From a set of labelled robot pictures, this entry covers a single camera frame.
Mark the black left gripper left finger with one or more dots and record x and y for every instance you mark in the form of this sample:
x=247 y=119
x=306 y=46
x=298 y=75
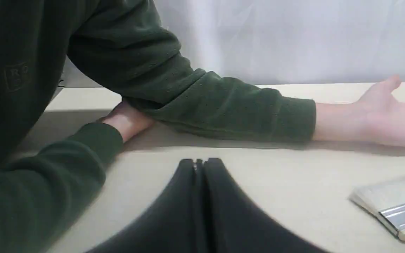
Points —
x=171 y=224

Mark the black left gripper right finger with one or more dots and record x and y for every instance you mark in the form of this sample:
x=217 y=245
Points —
x=235 y=224

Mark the green sleeved forearm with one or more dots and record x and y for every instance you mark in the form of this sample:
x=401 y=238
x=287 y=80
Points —
x=121 y=45

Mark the second green sleeved forearm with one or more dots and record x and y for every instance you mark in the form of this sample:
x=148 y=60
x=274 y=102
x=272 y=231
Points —
x=42 y=195

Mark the second hand under arm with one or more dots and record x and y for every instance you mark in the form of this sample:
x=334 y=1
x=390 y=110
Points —
x=128 y=121

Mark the open bare hand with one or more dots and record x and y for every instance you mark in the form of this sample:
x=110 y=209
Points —
x=381 y=117

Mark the wide wooden paint brush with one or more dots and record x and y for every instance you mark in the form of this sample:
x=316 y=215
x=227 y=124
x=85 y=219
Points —
x=386 y=202

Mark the dark green sweater torso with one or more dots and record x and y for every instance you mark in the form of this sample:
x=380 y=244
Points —
x=34 y=37

